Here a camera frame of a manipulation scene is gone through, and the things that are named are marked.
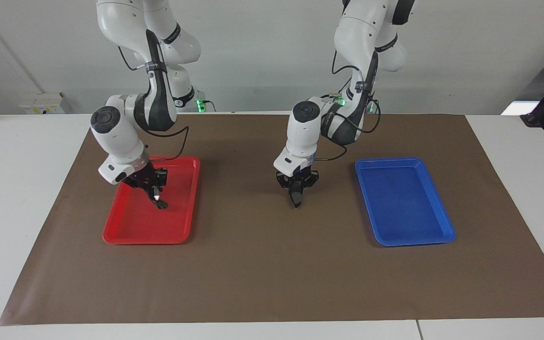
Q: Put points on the blue plastic tray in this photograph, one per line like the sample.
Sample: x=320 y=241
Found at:
x=402 y=203

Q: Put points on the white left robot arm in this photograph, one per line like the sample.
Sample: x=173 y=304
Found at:
x=302 y=132

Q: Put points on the brown table mat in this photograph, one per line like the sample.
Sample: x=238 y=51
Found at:
x=272 y=274

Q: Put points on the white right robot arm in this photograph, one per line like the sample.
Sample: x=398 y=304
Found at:
x=116 y=137

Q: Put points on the white wall socket box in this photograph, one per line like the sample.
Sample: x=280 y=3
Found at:
x=43 y=103

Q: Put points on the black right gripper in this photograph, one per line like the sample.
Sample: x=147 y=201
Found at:
x=144 y=178

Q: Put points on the green indicator light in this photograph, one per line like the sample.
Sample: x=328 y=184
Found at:
x=200 y=105
x=340 y=100

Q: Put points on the red plastic tray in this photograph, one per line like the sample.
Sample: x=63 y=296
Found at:
x=135 y=222

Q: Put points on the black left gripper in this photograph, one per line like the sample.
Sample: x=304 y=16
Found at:
x=298 y=181

